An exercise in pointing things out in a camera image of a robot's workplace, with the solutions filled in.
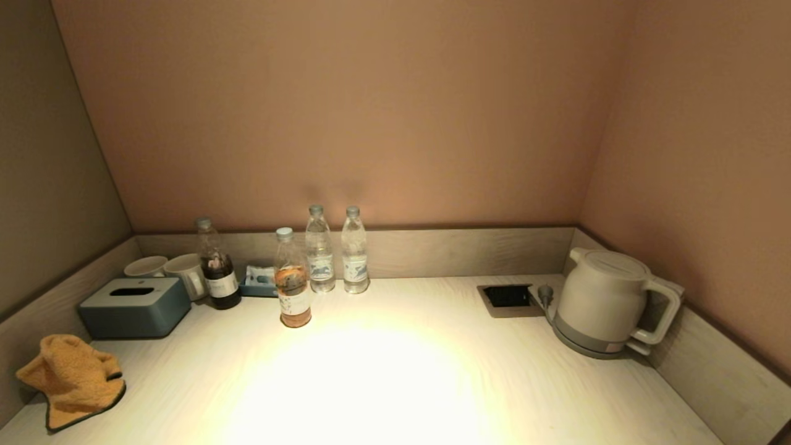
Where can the white sachet packet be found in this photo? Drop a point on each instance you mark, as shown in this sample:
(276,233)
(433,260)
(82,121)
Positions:
(258,275)

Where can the small blue tray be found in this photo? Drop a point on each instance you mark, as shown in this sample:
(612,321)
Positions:
(256,290)

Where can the grey kettle plug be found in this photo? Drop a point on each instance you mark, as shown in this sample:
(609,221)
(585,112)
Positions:
(545,293)

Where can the white ribbed mug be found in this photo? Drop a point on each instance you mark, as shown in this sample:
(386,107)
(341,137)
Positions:
(185,272)
(145,267)

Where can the white electric kettle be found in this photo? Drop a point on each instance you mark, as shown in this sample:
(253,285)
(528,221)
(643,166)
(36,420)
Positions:
(602,296)

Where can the amber tea bottle white cap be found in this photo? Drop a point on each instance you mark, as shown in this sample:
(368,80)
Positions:
(293,290)

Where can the blue-grey tissue box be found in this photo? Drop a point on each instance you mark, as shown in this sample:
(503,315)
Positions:
(133,312)

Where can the recessed power socket panel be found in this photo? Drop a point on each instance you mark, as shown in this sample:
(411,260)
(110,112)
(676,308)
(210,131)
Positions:
(508,296)

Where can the orange microfibre cloth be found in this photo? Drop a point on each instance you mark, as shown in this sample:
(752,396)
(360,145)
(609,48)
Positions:
(74,380)

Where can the dark drink bottle grey cap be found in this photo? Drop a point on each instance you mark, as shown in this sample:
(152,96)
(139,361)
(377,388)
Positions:
(219,278)

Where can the grey kettle base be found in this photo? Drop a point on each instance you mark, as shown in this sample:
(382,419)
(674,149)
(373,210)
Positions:
(584,346)

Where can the clear water bottle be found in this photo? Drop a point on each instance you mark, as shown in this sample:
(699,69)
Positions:
(320,259)
(355,262)

